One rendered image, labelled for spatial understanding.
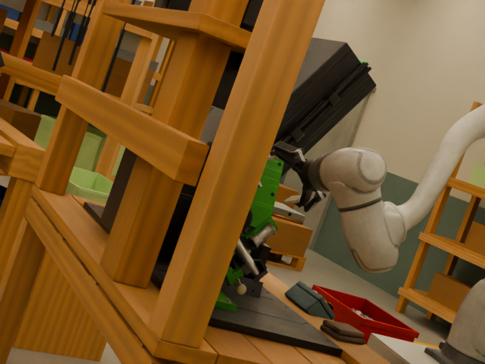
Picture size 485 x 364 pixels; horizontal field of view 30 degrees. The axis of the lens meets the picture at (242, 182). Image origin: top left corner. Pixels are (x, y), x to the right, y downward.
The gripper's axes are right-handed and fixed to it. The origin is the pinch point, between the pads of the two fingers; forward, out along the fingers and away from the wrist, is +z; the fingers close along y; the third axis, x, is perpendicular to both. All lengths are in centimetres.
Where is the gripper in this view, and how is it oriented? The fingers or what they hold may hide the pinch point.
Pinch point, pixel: (280, 178)
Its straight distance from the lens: 232.7
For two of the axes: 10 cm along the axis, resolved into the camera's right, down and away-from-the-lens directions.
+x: -7.7, 4.8, -4.2
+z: -4.5, 0.5, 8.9
